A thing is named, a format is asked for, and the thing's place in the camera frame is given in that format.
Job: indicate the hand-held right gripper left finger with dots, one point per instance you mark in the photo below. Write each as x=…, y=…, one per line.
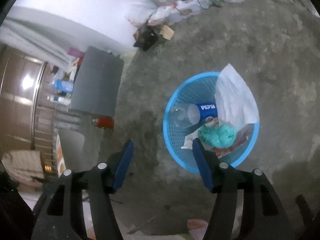
x=123, y=165

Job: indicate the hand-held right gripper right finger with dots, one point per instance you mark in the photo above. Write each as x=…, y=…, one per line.
x=202, y=165

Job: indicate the teal tissue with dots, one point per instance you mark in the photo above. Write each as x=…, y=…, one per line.
x=220, y=136

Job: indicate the blue plastic mesh wastebasket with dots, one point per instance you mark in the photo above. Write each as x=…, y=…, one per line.
x=175, y=140

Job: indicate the clear plastic bottle blue label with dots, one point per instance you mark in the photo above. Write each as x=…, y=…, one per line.
x=207, y=110

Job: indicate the blue white paper package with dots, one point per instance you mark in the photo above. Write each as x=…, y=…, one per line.
x=235, y=97

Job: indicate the beige hanging jacket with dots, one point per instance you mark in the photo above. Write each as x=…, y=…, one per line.
x=22, y=165

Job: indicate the red canister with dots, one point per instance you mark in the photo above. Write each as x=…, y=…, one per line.
x=105, y=122

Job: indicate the floral patterned tablecloth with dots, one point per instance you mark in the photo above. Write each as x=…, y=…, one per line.
x=60, y=155

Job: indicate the grey cabinet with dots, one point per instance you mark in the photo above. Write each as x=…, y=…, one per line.
x=97, y=85

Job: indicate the metal railing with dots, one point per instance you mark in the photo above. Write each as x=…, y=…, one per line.
x=42, y=120

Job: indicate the blue and white bottle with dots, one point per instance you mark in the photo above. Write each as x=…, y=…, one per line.
x=62, y=85

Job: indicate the pink cup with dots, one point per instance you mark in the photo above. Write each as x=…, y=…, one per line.
x=75, y=52

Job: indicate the cardboard piece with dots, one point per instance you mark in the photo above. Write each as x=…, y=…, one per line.
x=167, y=32

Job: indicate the long white printed box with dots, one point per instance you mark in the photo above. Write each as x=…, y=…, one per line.
x=180, y=12

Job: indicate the white plastic bag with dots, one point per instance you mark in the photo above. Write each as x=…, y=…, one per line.
x=140, y=10

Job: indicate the grey curtain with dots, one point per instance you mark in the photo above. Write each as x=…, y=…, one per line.
x=37, y=35

